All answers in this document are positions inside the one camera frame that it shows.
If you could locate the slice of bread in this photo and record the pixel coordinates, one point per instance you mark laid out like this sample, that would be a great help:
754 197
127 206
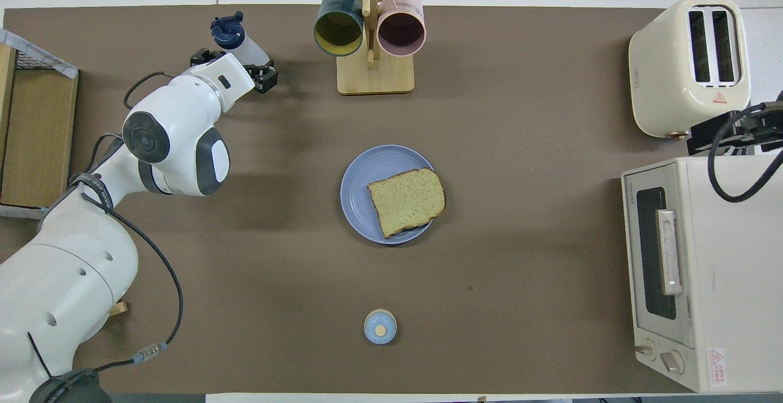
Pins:
407 201

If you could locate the translucent squeeze bottle blue cap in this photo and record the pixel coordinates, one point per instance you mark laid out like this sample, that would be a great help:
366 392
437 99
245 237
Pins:
227 31

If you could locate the pink mug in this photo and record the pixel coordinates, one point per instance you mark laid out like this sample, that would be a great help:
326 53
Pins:
400 31

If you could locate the dark teal mug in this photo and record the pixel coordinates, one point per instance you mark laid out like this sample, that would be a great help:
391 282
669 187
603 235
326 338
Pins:
338 30

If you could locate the wooden plate rack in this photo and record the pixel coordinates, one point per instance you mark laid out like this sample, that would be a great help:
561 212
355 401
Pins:
119 309

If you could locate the white checkered cloth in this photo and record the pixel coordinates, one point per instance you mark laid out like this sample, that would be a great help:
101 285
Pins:
37 54

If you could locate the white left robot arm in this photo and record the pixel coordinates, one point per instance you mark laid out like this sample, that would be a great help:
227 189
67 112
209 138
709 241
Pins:
61 280

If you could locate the white toaster oven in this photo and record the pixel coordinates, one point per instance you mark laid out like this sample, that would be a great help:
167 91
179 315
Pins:
728 293

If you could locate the cream two-slot toaster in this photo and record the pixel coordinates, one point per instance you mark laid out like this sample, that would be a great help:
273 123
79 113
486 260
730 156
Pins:
660 79

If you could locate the brown table mat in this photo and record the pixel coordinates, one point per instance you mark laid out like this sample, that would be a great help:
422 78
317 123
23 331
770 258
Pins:
489 268

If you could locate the blue round plate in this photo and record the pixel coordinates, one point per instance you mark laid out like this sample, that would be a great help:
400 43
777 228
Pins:
358 195

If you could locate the white paper piece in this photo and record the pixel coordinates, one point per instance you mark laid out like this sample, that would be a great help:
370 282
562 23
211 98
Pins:
18 212

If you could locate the wooden mug tree stand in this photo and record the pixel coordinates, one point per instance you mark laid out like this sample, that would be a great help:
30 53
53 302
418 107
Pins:
375 76

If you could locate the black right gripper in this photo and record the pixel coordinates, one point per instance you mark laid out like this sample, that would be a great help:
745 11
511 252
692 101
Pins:
758 125

